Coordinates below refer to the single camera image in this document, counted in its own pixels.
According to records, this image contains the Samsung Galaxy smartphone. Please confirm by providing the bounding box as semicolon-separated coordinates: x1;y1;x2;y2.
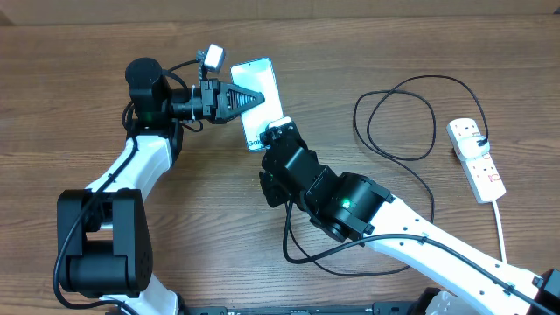
230;58;284;151

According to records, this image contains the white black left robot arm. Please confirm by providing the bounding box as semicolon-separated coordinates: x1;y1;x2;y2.
52;58;265;314

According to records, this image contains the white charger plug adapter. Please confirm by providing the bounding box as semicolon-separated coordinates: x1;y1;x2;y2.
454;135;490;161

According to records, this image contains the white power strip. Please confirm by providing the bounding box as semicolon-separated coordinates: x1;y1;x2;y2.
446;118;506;203

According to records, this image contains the brown cardboard box wall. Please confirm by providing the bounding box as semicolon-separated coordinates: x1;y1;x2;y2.
1;0;559;26

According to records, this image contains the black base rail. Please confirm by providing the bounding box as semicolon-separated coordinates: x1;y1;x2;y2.
178;301;427;315

